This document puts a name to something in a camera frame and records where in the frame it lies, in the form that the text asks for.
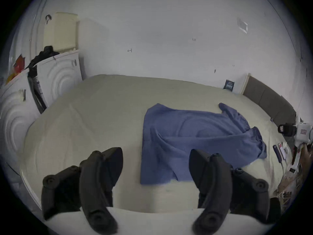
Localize red and yellow packet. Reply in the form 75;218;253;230
5;54;26;85

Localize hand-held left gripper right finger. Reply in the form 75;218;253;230
189;149;271;235

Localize cream cabinet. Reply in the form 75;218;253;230
43;12;79;52

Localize grey padded headboard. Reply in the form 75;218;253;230
242;75;297;127

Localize person's right hand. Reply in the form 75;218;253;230
301;145;313;167

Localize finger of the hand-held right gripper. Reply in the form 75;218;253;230
278;143;288;160
273;144;282;162

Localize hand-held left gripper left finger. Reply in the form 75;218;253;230
41;147;123;235

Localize bed with beige sheet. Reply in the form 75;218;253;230
21;74;295;213

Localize blue shirt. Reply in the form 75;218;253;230
140;103;267;185

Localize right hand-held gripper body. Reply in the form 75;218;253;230
277;117;313;174

